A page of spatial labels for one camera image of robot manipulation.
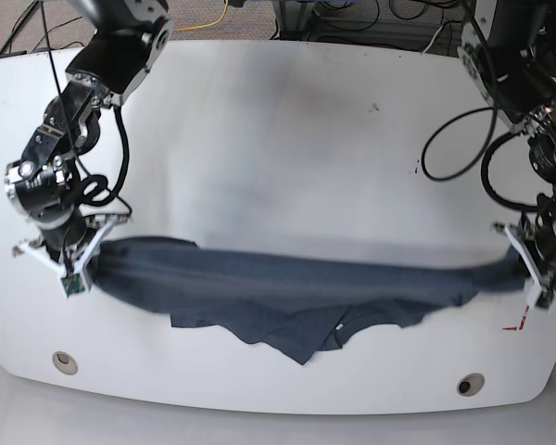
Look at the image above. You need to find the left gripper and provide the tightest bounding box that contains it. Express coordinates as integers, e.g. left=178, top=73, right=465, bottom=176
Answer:
left=519, top=213, right=556, bottom=276

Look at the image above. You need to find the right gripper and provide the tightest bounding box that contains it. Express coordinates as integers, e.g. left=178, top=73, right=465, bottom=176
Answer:
left=36, top=212, right=101, bottom=264

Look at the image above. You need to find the dark blue t-shirt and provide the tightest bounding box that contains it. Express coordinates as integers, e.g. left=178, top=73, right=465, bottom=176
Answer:
left=94, top=237, right=525, bottom=364

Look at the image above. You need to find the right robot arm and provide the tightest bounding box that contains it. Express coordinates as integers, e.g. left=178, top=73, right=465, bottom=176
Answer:
left=5, top=1, right=174, bottom=267

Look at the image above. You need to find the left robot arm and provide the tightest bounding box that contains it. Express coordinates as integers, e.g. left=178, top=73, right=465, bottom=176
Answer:
left=458, top=1, right=556, bottom=278

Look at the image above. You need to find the red tape rectangle marking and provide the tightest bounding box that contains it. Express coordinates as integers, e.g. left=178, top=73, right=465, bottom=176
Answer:
left=501, top=306, right=530, bottom=332

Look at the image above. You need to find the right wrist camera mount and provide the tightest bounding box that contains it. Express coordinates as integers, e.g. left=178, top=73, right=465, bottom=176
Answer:
left=12, top=213, right=130, bottom=298

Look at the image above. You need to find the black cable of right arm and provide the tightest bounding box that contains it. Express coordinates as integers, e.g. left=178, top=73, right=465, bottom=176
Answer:
left=76, top=104, right=133, bottom=219

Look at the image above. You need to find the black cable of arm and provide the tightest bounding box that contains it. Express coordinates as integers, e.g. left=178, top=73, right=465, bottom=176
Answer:
left=76, top=104, right=133, bottom=219
left=421, top=104, right=543, bottom=214

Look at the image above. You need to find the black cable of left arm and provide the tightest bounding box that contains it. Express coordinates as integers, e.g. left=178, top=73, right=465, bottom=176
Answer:
left=421, top=104, right=543, bottom=214

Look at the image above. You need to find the left table cable grommet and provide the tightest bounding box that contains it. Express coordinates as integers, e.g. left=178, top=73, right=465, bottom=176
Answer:
left=52, top=351, right=78, bottom=375

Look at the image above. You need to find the table cable grommet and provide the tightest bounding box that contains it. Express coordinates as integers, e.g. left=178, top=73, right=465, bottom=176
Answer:
left=457, top=373, right=486, bottom=397
left=52, top=351, right=78, bottom=375

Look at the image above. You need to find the right table cable grommet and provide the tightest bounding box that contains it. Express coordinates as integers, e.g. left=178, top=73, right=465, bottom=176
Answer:
left=457, top=373, right=486, bottom=397

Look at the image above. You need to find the yellow cable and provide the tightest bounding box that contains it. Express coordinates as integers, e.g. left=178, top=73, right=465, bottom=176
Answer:
left=173, top=0, right=228, bottom=33

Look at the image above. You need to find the aluminium frame structure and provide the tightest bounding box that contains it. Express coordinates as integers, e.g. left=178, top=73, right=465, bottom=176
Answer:
left=271, top=1, right=475, bottom=55

